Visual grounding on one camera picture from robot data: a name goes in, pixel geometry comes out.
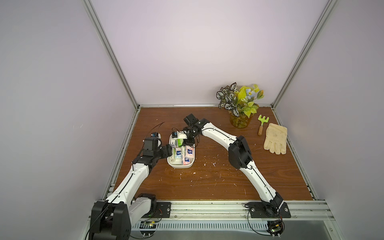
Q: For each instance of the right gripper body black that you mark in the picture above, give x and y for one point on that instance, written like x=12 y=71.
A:
x=190 y=138

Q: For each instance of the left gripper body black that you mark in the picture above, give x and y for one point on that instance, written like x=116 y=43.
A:
x=162 y=152

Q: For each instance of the green pocket tissue pack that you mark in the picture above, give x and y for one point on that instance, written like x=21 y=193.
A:
x=179 y=142

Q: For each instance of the pink pocket tissue pack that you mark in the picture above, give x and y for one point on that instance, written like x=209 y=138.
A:
x=189 y=152

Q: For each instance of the white plastic storage box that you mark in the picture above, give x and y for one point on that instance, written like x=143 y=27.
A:
x=177 y=163

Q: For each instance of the blue pocket tissue pack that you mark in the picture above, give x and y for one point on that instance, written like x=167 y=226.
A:
x=179 y=153

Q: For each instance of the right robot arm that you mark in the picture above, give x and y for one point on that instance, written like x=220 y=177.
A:
x=240 y=157

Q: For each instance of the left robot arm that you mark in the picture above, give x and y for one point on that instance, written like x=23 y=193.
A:
x=112 y=219

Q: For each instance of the pink barcode tissue pack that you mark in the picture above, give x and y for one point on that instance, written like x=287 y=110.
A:
x=186 y=161

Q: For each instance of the potted artificial plant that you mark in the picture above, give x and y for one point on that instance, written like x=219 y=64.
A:
x=240 y=102

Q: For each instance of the green toy garden rake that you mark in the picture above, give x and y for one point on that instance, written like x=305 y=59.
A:
x=263 y=120

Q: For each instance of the left circuit board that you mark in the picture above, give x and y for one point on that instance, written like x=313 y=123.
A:
x=147 y=229

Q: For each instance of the circuit board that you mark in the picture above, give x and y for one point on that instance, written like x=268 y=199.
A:
x=147 y=229
x=275 y=228

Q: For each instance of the beige work glove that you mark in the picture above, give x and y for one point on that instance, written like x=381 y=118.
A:
x=276 y=139

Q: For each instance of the right circuit board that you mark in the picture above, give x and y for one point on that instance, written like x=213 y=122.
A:
x=275 y=228

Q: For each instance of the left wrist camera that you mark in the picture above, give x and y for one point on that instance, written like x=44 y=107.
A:
x=156 y=135

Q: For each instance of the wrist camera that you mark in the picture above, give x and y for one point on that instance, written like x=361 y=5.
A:
x=179 y=135
x=156 y=135

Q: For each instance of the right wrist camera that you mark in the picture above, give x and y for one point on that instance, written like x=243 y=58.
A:
x=179 y=135

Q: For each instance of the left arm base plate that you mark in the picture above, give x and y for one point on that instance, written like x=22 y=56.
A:
x=162 y=210

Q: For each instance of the aluminium front rail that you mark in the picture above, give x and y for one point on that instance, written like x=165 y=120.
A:
x=236 y=211

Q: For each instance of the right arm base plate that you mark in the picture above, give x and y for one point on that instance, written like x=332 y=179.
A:
x=262 y=211

